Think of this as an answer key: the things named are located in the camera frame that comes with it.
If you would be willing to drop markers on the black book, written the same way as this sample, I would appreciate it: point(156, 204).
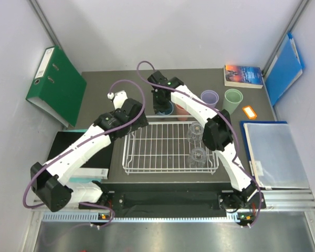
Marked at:
point(60, 144)

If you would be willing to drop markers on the purple plastic cup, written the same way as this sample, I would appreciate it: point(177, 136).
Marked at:
point(210, 97)

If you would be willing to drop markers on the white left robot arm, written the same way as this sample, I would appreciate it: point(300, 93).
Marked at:
point(50, 181)

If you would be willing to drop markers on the paperback book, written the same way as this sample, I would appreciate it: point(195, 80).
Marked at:
point(243, 77)

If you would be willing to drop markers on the clear glass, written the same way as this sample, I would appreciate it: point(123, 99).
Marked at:
point(195, 133)
point(196, 158)

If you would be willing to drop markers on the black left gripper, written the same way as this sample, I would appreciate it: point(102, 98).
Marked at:
point(138, 122)

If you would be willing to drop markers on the clear glass rear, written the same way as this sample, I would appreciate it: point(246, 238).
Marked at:
point(195, 133)

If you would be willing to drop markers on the clear glass front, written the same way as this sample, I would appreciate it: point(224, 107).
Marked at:
point(196, 158)

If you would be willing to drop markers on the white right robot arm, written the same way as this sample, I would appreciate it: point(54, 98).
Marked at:
point(219, 136)

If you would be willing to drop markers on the green lever arch binder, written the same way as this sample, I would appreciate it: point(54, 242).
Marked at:
point(57, 88)

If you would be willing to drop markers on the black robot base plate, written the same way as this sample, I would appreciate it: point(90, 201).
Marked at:
point(214, 195)

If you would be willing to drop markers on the blue plastic cup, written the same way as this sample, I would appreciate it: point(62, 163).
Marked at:
point(167, 112)

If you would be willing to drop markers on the orange white tag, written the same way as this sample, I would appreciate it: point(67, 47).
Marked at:
point(249, 112)

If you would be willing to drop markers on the blue folder against wall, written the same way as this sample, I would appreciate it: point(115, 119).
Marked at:
point(285, 69)

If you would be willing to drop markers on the pink plastic cup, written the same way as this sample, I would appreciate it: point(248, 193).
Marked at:
point(181, 113)

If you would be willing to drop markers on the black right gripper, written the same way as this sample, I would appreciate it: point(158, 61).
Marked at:
point(160, 104)

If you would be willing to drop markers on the white wire dish rack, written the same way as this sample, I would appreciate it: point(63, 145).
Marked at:
point(163, 147)

